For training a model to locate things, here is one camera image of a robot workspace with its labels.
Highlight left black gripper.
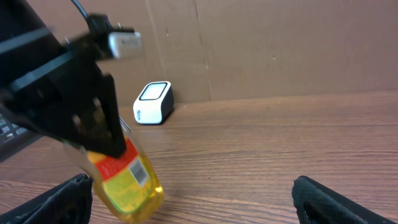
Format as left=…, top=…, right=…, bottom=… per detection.
left=1, top=14, right=126, bottom=158

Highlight yellow dish soap bottle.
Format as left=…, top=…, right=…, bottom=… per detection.
left=64, top=119, right=164, bottom=223

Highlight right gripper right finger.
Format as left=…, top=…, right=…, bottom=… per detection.
left=292, top=175, right=396, bottom=224

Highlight white barcode scanner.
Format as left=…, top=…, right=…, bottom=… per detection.
left=133, top=81, right=174, bottom=125

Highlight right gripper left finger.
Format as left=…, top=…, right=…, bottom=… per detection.
left=1, top=174, right=93, bottom=224

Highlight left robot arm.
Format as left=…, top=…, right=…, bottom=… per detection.
left=1, top=1, right=126, bottom=158

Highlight grey plastic mesh basket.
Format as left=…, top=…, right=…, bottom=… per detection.
left=1, top=114, right=42, bottom=162

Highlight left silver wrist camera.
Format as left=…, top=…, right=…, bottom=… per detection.
left=108, top=32, right=144, bottom=59

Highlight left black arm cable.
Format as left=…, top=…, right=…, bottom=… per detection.
left=70, top=0, right=108, bottom=32

